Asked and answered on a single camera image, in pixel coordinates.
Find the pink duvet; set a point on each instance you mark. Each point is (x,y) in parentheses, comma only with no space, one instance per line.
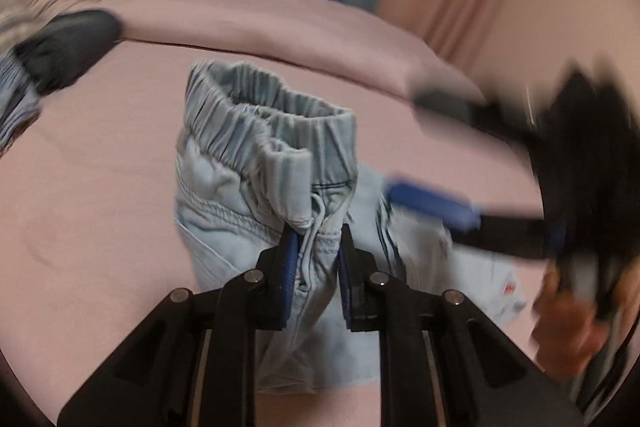
(240,12)

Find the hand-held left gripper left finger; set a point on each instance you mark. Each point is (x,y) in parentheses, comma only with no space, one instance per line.
(287,268)

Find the folded dark grey garment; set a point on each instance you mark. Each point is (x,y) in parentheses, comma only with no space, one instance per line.
(65,47)

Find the person's right hand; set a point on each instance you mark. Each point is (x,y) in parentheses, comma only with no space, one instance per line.
(567,332)

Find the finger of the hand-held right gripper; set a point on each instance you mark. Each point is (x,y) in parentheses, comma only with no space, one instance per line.
(435,203)
(475,114)

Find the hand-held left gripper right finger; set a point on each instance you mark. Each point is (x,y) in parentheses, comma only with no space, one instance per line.
(346,278)

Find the folded blue denim pants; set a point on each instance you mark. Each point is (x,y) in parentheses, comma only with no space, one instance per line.
(15,107)

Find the pink bed sheet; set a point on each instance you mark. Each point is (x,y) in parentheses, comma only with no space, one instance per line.
(100,217)

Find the light blue strawberry pants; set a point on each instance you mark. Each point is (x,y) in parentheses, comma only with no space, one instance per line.
(250,167)

